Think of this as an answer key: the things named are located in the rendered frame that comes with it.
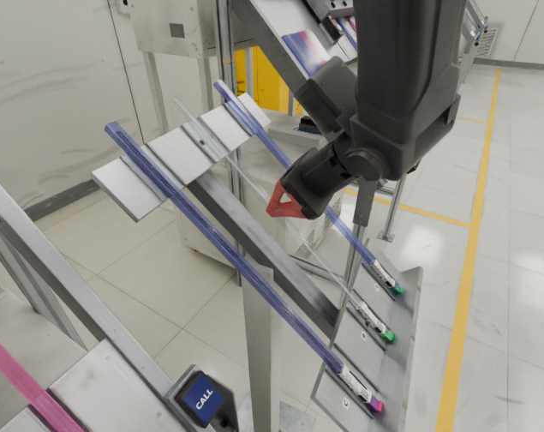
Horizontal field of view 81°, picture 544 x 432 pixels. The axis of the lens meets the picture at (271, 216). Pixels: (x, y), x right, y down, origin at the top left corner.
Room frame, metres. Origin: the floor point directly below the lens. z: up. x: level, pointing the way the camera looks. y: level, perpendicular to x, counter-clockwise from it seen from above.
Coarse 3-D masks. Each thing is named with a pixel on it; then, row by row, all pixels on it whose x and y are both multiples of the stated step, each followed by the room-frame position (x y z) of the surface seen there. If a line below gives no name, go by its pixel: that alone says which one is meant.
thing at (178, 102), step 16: (176, 96) 0.46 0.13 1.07; (192, 112) 0.46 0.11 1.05; (208, 128) 0.45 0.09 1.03; (208, 144) 0.44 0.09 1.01; (224, 160) 0.42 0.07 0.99; (240, 176) 0.41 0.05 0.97; (256, 192) 0.40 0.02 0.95; (288, 224) 0.38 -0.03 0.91; (304, 240) 0.37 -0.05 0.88; (320, 256) 0.36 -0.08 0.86; (336, 272) 0.35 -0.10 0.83; (384, 336) 0.30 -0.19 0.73
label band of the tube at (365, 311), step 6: (366, 306) 0.33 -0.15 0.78; (360, 312) 0.32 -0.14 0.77; (366, 312) 0.32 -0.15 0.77; (372, 312) 0.33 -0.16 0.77; (366, 318) 0.32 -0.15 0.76; (372, 318) 0.32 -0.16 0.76; (378, 318) 0.32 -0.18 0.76; (372, 324) 0.31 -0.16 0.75; (378, 324) 0.31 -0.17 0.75; (378, 330) 0.31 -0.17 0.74; (384, 330) 0.31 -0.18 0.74
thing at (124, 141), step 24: (120, 144) 0.35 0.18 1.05; (144, 168) 0.33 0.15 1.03; (168, 192) 0.32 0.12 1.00; (192, 216) 0.31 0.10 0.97; (216, 240) 0.29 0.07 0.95; (240, 264) 0.28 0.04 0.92; (264, 288) 0.27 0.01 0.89; (288, 312) 0.26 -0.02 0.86; (312, 336) 0.24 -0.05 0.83; (336, 360) 0.23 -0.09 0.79
